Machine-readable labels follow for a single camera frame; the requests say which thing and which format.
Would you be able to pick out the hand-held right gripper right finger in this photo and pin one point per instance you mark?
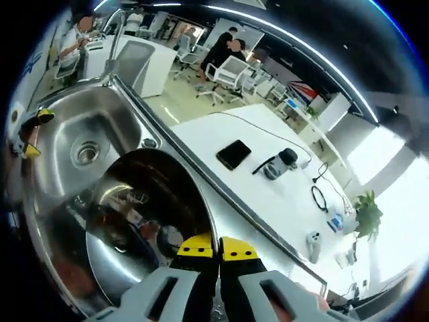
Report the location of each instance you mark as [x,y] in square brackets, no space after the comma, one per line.
[268,295]

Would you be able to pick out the stainless steel bowl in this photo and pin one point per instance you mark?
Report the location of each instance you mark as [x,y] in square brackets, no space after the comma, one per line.
[134,214]

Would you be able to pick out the white cabinet desk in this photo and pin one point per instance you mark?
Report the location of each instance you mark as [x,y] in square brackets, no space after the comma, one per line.
[157,70]

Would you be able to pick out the chrome sink faucet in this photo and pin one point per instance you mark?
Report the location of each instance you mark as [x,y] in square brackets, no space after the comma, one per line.
[115,43]

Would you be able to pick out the white office chair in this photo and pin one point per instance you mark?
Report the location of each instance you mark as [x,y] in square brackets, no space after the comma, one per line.
[228,75]
[187,52]

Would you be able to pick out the stainless steel sink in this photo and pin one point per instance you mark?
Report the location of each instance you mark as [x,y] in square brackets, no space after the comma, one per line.
[90,127]

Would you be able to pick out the white handheld controller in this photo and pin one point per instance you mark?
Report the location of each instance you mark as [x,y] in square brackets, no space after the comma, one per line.
[313,246]

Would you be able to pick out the blue and white box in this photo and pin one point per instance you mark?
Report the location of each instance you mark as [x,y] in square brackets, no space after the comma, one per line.
[336,219]

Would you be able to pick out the flag wall picture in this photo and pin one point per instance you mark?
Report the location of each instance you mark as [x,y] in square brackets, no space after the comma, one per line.
[303,90]

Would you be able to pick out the potted green plant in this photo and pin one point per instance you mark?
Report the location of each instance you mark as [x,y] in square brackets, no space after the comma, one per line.
[368,214]

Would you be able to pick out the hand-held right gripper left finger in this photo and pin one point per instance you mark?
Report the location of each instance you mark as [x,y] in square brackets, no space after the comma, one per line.
[161,295]

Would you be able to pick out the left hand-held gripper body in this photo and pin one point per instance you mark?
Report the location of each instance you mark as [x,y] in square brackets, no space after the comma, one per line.
[16,124]

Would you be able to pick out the grey and black device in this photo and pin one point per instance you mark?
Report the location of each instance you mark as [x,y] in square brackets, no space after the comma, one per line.
[279,164]

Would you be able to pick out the black smartphone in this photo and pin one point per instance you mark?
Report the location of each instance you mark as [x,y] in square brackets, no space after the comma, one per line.
[233,154]

